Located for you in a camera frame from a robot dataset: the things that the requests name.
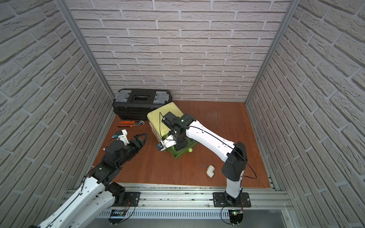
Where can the right controller board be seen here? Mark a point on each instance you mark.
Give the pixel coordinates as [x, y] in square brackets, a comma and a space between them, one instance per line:
[235, 216]

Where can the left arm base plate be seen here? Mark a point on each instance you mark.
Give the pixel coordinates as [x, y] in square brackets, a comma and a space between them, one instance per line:
[129, 198]

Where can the green drawer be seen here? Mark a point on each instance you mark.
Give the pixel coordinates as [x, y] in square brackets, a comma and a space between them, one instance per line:
[177, 154]

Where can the orange-handled pliers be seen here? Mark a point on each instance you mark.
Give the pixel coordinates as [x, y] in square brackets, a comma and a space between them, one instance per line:
[131, 123]

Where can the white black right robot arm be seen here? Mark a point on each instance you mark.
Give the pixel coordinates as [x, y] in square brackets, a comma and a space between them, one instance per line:
[233, 154]

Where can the controller board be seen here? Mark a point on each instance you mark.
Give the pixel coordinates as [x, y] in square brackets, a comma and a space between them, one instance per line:
[117, 216]
[235, 216]

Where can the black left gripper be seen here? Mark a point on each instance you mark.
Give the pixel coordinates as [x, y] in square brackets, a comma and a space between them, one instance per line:
[134, 143]

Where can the aluminium corner post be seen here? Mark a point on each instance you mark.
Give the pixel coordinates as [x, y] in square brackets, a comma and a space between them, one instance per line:
[66, 13]
[275, 43]

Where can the black plastic toolbox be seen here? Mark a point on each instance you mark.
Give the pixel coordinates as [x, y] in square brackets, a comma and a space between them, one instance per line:
[135, 104]

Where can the aluminium corner post left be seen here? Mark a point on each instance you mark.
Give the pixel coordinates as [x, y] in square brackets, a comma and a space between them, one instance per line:
[66, 13]

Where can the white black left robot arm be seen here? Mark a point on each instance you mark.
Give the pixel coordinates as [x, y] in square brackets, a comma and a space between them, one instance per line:
[98, 190]

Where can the white plastic pipe elbow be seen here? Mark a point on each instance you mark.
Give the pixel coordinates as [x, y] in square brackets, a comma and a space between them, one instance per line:
[210, 171]

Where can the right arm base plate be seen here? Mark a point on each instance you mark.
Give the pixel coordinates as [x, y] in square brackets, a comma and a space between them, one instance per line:
[222, 199]

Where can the aluminium corner post right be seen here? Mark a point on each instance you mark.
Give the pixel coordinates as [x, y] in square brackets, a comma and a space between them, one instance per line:
[275, 43]

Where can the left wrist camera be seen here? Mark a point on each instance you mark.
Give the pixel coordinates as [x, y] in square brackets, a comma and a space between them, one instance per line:
[122, 136]

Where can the left controller board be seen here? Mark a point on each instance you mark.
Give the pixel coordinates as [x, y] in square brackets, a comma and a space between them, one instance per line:
[117, 216]

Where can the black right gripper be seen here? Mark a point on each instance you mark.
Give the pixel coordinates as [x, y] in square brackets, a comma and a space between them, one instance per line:
[178, 146]

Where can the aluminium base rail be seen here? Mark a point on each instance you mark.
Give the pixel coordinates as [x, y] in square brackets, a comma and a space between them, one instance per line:
[159, 201]

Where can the yellow-green drawer cabinet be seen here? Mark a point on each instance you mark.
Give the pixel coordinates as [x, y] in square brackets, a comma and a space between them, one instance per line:
[155, 119]

